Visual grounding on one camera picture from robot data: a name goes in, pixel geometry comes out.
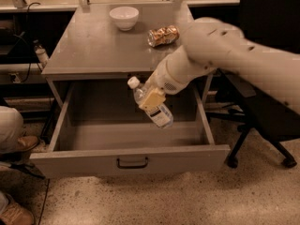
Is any wall power outlet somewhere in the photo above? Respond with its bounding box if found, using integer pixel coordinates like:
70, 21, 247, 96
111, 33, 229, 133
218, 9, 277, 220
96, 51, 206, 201
9, 73, 21, 83

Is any clear plastic water bottle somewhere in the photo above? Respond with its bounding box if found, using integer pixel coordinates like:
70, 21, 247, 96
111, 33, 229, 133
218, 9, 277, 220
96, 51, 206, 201
127, 76, 173, 128

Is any black cable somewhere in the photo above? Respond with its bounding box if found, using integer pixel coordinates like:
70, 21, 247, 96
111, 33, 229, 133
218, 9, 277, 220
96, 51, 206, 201
12, 2, 42, 83

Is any crushed gold can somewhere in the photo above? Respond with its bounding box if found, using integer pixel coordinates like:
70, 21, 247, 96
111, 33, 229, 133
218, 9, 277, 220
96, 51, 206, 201
147, 25, 180, 48

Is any light trouser leg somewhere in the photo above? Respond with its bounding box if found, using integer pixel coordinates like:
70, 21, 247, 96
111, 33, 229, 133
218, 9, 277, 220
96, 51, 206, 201
0, 106, 23, 154

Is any brown shoe upper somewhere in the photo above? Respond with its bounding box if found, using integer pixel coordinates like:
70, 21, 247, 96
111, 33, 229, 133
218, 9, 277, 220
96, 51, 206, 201
15, 136, 39, 152

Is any white ceramic bowl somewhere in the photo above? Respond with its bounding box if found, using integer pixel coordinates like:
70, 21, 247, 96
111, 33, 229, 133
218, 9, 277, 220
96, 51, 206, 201
109, 7, 140, 31

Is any brown shoe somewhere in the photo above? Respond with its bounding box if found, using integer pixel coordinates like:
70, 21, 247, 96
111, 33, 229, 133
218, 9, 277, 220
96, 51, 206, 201
0, 193, 35, 225
15, 136, 39, 152

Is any black drawer handle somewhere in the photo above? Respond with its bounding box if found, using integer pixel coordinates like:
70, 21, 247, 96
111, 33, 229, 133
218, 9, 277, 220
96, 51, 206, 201
116, 157, 149, 170

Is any brown shoe lower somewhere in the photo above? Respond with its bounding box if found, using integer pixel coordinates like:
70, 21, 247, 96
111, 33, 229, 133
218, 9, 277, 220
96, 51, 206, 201
0, 193, 35, 225

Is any small bottle on shelf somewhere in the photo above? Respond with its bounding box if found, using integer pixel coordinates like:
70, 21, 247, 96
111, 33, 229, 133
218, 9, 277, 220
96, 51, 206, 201
34, 39, 49, 68

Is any grey metal cabinet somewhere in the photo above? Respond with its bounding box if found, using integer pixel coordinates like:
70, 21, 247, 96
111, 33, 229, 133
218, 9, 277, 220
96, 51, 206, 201
41, 2, 218, 108

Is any black office chair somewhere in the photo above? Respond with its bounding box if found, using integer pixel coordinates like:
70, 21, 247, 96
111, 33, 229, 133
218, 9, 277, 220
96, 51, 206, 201
208, 0, 300, 168

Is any open grey top drawer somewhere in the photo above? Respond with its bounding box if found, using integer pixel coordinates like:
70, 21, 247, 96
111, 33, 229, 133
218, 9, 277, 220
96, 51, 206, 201
30, 80, 230, 178

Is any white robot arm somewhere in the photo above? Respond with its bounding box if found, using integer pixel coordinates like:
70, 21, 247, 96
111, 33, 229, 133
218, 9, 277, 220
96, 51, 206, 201
139, 18, 300, 113

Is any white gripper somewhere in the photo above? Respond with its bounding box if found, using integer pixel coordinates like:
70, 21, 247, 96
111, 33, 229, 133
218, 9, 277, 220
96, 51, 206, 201
139, 46, 214, 111

